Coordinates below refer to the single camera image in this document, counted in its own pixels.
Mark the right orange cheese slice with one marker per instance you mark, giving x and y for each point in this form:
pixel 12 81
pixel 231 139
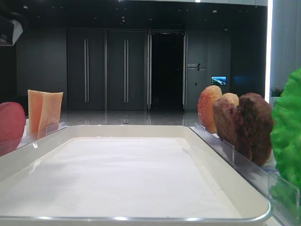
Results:
pixel 51 109

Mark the clear patty holder rail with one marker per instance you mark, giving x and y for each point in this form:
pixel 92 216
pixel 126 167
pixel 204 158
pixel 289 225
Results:
pixel 269 166

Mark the potted plant with flowers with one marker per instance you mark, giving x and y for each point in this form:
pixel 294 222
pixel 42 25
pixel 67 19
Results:
pixel 274 93

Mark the bread slice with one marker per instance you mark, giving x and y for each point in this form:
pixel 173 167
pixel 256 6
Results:
pixel 232 98
pixel 205 106

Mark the front bread slice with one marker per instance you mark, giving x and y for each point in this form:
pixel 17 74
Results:
pixel 232 98

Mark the middle dark double door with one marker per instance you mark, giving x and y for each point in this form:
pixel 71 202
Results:
pixel 126 70

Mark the clear lettuce holder rail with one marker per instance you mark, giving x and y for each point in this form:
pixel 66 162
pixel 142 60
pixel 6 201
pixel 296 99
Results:
pixel 285 199

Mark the left dark double door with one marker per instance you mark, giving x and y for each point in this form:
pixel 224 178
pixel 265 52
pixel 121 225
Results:
pixel 86 70

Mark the small wall display screen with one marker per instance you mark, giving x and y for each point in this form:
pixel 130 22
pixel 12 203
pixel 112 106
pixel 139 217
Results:
pixel 219 80

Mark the rear bread slice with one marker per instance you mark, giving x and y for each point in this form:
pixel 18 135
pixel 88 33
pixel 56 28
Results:
pixel 205 106

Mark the front brown meat patty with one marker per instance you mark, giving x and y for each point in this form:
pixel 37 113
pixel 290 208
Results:
pixel 258 122

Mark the orange cheese slice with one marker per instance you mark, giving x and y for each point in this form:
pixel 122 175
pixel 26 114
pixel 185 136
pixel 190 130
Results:
pixel 35 101
pixel 51 109

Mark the white serving tray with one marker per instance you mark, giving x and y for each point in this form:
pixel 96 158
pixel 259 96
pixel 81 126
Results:
pixel 125 175

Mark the green lettuce leaf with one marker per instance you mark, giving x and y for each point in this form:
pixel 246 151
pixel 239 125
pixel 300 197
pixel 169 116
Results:
pixel 286 132

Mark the clear bread holder rail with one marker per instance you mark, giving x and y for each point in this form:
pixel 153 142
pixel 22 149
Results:
pixel 203 132

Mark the dark double door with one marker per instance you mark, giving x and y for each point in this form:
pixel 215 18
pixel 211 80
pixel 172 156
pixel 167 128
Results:
pixel 126 70
pixel 86 70

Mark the brown meat patty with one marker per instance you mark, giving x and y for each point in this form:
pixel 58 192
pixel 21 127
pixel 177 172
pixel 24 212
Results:
pixel 224 113
pixel 258 122

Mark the red tomato slice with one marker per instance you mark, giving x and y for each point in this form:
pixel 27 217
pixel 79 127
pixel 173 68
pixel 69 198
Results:
pixel 12 123

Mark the rear brown meat patty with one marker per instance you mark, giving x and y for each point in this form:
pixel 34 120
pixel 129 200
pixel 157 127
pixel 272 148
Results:
pixel 224 113

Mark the left orange cheese slice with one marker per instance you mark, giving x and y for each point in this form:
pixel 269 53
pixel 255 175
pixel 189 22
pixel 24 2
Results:
pixel 35 101

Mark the clear cheese holder rail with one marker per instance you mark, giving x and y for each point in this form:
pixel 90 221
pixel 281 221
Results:
pixel 28 137

